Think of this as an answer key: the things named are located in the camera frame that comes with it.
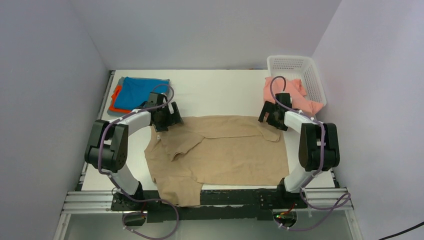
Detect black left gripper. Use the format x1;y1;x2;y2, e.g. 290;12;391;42
153;102;183;133

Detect beige t-shirt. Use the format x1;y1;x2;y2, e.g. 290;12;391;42
144;115;289;207

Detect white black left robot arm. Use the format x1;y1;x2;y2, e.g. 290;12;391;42
84;92;184;210

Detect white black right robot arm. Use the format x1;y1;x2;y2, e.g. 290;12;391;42
258;93;341;208

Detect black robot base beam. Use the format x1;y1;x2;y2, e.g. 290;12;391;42
110;188;307;223

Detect pink t-shirt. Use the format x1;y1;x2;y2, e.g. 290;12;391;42
272;77;324;117

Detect blue folded t-shirt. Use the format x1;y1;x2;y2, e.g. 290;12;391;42
113;76;170;112

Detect orange folded t-shirt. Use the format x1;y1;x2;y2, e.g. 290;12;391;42
108;85;131;114

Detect grey folded t-shirt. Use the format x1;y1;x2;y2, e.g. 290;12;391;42
106;76;171;118

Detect white plastic laundry basket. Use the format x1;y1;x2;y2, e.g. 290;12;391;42
266;55;327;106

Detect aluminium frame rails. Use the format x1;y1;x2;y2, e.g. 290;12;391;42
53;191;113;240

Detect black floor cable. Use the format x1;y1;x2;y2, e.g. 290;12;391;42
377;221;424;240

